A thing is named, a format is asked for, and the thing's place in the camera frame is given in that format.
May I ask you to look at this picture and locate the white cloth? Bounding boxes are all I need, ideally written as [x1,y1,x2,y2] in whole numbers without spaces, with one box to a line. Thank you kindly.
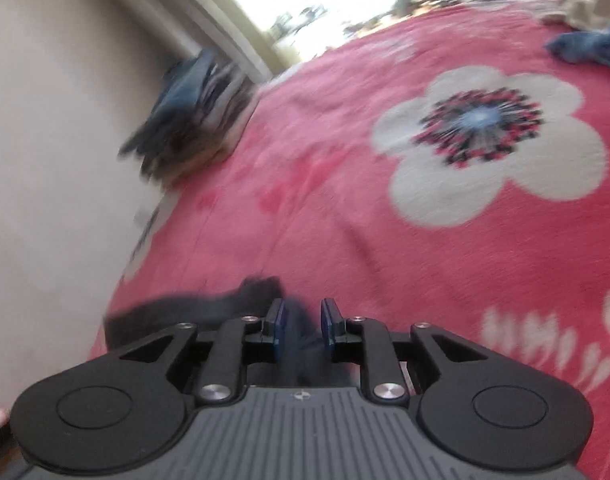
[532,0,610,28]

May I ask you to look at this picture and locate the pink floral blanket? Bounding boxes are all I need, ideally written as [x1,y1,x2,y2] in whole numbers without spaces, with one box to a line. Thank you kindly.
[85,0,610,480]

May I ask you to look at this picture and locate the dark grey pants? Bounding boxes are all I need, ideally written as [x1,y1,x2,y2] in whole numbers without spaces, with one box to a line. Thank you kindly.
[102,275,356,388]

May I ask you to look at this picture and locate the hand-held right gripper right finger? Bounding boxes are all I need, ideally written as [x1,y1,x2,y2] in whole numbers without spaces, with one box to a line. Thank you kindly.
[319,297,490,406]

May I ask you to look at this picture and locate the stack of folded clothes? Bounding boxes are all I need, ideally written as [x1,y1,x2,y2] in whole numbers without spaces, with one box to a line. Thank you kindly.
[118,47,261,191]

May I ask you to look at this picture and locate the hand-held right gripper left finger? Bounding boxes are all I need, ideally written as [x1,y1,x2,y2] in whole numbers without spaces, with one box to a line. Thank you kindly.
[120,297,290,404]

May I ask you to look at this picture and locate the blue cloth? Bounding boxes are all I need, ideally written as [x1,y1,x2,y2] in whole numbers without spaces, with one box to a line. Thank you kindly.
[545,27,610,71]

